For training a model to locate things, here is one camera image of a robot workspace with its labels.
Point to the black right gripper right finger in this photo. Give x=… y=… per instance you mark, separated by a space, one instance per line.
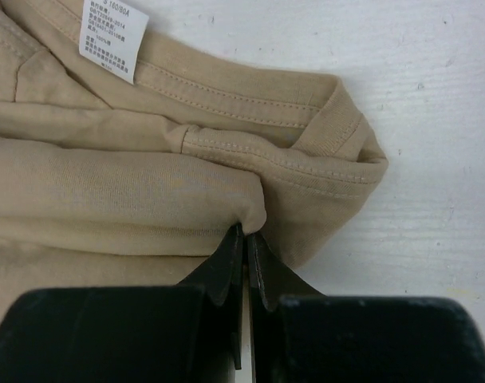
x=302 y=335

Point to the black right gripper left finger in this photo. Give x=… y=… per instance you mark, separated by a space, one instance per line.
x=188 y=332

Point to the beige t shirt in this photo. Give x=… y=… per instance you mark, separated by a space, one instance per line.
x=128 y=169

